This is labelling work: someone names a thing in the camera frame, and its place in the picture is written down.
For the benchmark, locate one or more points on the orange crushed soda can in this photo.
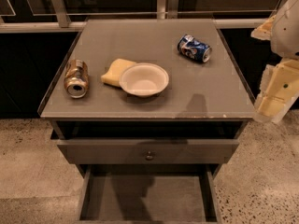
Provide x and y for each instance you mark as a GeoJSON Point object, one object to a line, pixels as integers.
{"type": "Point", "coordinates": [76, 79]}

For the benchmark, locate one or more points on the grey top drawer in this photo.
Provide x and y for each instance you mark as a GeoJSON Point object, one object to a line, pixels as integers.
{"type": "Point", "coordinates": [126, 142]}

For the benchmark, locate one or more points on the blue soda can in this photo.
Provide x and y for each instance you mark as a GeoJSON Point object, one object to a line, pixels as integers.
{"type": "Point", "coordinates": [194, 49]}

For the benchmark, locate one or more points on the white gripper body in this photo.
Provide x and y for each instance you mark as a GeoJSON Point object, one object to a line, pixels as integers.
{"type": "Point", "coordinates": [286, 32]}

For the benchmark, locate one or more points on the round metal drawer knob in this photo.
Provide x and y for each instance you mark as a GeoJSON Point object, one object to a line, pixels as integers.
{"type": "Point", "coordinates": [149, 156]}

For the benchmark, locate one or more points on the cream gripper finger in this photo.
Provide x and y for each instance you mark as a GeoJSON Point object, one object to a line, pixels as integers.
{"type": "Point", "coordinates": [264, 31]}
{"type": "Point", "coordinates": [279, 89]}

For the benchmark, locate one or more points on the metal glass railing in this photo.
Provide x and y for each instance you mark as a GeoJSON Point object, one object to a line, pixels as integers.
{"type": "Point", "coordinates": [34, 16]}

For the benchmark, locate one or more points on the white paper bowl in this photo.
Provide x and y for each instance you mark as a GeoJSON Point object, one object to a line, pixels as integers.
{"type": "Point", "coordinates": [144, 79]}

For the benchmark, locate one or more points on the grey open middle drawer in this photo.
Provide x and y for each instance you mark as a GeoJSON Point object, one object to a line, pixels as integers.
{"type": "Point", "coordinates": [148, 194]}

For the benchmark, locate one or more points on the grey drawer cabinet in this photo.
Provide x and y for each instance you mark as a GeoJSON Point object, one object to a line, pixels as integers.
{"type": "Point", "coordinates": [148, 111]}

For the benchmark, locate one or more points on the yellow sponge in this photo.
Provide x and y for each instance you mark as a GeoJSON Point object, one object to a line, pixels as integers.
{"type": "Point", "coordinates": [113, 74]}

